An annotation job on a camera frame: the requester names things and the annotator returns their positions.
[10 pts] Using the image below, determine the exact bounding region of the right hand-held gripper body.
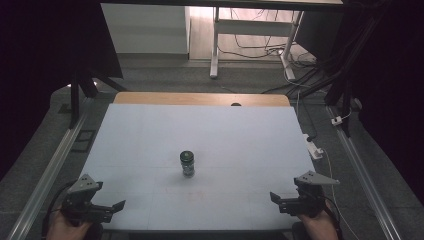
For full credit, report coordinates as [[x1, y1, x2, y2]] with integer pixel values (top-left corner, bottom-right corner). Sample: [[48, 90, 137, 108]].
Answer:
[[278, 170, 341, 219]]

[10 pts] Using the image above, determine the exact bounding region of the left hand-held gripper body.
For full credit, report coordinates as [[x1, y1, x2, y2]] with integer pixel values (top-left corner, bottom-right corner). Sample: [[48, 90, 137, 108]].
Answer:
[[60, 173, 115, 225]]

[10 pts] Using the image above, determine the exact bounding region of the dark glass jar with lid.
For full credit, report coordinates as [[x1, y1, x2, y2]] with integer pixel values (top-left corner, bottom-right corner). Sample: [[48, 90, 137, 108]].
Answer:
[[179, 150, 196, 179]]

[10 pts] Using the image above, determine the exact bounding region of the person's right hand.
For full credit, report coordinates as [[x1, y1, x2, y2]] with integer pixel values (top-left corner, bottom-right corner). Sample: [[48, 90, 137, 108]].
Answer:
[[297, 207, 340, 240]]

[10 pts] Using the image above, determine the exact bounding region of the person's left hand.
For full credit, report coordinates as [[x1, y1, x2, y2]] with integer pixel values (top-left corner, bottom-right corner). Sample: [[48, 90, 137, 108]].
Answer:
[[45, 209, 93, 240]]

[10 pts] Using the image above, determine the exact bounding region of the white clip on table edge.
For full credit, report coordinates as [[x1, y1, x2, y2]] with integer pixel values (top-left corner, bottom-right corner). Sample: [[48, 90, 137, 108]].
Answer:
[[302, 133, 325, 161]]

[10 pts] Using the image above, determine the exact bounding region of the black floor plate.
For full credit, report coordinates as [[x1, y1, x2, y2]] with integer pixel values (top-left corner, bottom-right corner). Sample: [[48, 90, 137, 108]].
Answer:
[[70, 129, 97, 154]]

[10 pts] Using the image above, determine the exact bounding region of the white table mat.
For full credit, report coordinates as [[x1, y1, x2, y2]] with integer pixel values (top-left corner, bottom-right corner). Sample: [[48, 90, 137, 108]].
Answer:
[[79, 102, 316, 232]]

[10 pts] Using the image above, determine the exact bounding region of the black metal stand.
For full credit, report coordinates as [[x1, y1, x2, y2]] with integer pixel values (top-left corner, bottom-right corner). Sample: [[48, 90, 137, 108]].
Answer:
[[286, 13, 384, 138], [68, 66, 129, 130]]

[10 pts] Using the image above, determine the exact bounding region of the white cable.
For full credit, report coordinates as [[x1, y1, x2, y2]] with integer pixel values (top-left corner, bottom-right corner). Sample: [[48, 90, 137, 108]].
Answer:
[[320, 146, 362, 240]]

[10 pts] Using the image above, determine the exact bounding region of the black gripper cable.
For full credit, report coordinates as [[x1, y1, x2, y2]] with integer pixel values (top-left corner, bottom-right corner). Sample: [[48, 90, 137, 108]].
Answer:
[[40, 179, 78, 240], [321, 195, 345, 240]]

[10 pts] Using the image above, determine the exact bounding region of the aluminium floor rail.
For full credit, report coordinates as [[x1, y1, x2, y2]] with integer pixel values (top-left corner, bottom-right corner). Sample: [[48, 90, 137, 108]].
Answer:
[[325, 105, 404, 240], [5, 111, 88, 240]]

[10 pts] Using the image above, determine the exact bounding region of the tangle of floor cables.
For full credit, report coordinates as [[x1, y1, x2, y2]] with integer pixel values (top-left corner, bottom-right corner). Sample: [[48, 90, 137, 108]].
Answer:
[[217, 8, 318, 68]]

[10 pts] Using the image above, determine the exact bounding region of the white desk frame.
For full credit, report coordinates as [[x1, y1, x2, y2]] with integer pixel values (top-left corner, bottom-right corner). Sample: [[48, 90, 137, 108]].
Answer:
[[209, 6, 305, 81]]

